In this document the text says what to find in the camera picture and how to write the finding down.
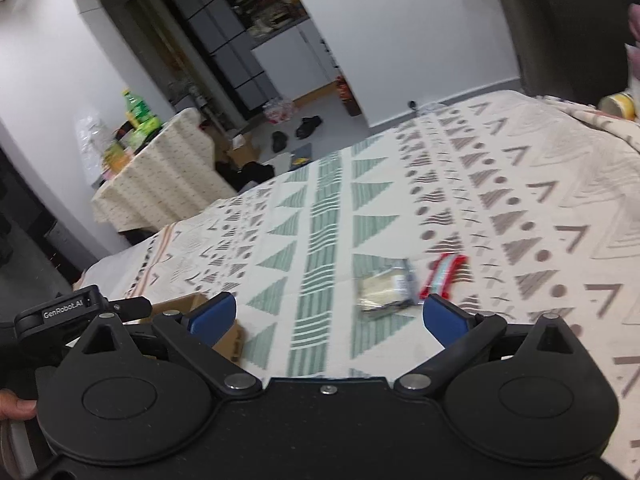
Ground yellow green drink bottle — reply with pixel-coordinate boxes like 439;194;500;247
122;89;151;128

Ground clear plastic bag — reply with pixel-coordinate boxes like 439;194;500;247
72;110;108;181

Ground black flat panel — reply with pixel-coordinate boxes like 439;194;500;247
487;0;640;106

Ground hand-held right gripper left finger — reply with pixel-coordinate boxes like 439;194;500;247
55;291;263;398

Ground white cabinet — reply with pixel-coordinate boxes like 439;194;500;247
250;10;341;103

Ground wrapped pack of bottles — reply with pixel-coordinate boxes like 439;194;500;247
262;99;296;125

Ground clear cracker snack packet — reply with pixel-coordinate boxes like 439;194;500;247
355;258;418;320

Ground grey cabinet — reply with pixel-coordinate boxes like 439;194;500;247
170;0;278;116

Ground small floor cardboard box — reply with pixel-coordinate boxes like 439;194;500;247
227;135;258;166

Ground yellow cup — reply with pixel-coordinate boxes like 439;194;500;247
599;91;638;121

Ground brown cardboard box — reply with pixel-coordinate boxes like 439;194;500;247
122;292;246;363

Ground green packets on table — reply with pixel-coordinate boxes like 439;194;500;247
132;117;163;143

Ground pink cloth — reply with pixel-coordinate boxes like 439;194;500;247
625;2;640;81

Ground black cabinet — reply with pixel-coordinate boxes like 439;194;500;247
0;145;83;286

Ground red white snack packet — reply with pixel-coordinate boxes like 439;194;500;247
419;253;471;300

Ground orange yellow packet on table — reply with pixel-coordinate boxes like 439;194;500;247
102;142;133;173

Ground dark clothing pile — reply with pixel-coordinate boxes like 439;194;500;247
215;160;278;191

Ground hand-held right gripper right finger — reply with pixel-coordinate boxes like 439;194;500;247
395;294;598;398

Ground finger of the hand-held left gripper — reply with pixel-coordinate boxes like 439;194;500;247
107;296;152;322

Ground red bag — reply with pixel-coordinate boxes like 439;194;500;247
336;76;362;117

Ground table with cream tablecloth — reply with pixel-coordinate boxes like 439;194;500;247
91;107;238;233

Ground person's left hand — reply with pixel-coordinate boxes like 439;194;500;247
0;390;38;422

